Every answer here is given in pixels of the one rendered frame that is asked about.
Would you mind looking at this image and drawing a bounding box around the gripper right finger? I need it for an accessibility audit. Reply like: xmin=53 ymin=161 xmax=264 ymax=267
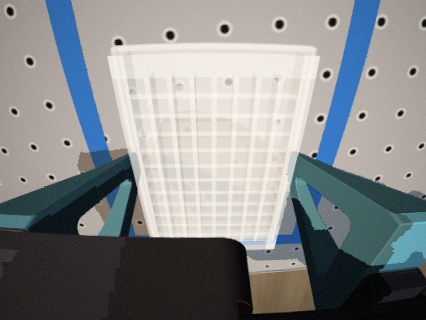
xmin=290 ymin=153 xmax=426 ymax=310

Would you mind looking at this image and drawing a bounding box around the grey perforated base plate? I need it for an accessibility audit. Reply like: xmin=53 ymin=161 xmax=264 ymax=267
xmin=0 ymin=0 xmax=426 ymax=274

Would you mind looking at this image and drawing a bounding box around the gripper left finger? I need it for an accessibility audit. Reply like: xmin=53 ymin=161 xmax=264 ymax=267
xmin=0 ymin=154 xmax=138 ymax=237

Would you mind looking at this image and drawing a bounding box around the blue tape outline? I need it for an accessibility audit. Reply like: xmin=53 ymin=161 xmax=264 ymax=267
xmin=45 ymin=0 xmax=380 ymax=244

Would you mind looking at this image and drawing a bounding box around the white well plate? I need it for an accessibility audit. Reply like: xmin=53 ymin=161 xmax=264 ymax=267
xmin=107 ymin=42 xmax=320 ymax=250

